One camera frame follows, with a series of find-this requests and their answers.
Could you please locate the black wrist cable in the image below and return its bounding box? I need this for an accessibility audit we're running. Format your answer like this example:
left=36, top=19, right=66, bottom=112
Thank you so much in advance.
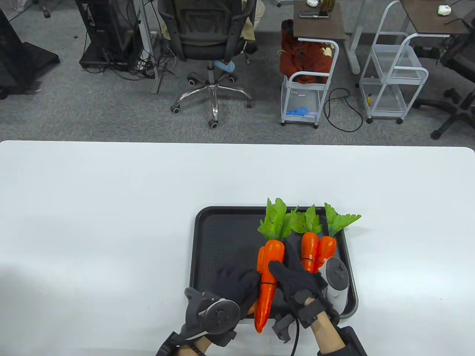
left=291, top=318, right=300, bottom=356

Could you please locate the aluminium frame post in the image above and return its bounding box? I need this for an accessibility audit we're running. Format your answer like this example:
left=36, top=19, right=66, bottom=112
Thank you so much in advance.
left=138, top=0, right=162, bottom=94

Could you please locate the black mesh office chair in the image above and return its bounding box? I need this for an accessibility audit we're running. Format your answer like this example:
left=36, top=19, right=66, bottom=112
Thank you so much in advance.
left=158, top=0, right=257, bottom=129

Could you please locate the brown side table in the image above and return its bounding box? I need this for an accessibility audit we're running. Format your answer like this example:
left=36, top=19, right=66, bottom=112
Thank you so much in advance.
left=293, top=0, right=346, bottom=40

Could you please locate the grey left hand controller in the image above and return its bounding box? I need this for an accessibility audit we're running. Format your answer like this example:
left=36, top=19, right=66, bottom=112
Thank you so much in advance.
left=184, top=287, right=241, bottom=347

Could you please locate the black right wrist strap box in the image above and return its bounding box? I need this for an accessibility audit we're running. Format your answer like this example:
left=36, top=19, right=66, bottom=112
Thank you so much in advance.
left=317, top=326, right=368, bottom=356

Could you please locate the black floor cable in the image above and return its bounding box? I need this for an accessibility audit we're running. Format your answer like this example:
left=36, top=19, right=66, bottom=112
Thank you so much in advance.
left=324, top=88, right=364, bottom=133

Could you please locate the black plastic tray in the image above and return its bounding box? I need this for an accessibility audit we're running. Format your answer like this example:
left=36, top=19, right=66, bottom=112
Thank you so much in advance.
left=189, top=206, right=359, bottom=324

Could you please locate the white wire cart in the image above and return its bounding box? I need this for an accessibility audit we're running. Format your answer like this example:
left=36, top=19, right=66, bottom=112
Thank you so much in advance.
left=281, top=39, right=339, bottom=129
left=359, top=0, right=429, bottom=124

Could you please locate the person's left hand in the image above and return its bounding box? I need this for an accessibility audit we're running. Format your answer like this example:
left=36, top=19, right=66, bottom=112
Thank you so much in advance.
left=217, top=265, right=262, bottom=320

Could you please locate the brown desk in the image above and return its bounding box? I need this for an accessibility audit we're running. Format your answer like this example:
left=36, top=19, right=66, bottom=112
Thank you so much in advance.
left=401, top=0, right=472, bottom=36

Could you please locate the black floor stand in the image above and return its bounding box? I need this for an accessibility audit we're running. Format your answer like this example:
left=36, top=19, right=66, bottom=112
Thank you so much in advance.
left=0, top=9, right=60, bottom=100

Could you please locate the black monitor stand cart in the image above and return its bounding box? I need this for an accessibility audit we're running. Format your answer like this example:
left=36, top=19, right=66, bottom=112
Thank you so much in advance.
left=75, top=0, right=156, bottom=80

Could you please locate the person's right hand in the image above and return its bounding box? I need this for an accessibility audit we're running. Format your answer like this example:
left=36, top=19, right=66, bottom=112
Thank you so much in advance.
left=268, top=243, right=340, bottom=329

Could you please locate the white table leg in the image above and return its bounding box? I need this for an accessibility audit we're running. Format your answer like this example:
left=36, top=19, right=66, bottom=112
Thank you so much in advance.
left=345, top=0, right=366, bottom=75

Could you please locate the red-brown bag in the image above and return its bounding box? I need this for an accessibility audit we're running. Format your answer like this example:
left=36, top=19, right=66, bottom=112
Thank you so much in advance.
left=279, top=19, right=333, bottom=84

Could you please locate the black left wrist box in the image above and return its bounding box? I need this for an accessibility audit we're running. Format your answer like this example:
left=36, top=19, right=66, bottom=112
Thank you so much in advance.
left=155, top=332, right=179, bottom=356

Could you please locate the person's left forearm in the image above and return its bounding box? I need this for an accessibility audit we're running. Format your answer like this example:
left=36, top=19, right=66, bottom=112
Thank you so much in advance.
left=185, top=339, right=213, bottom=356

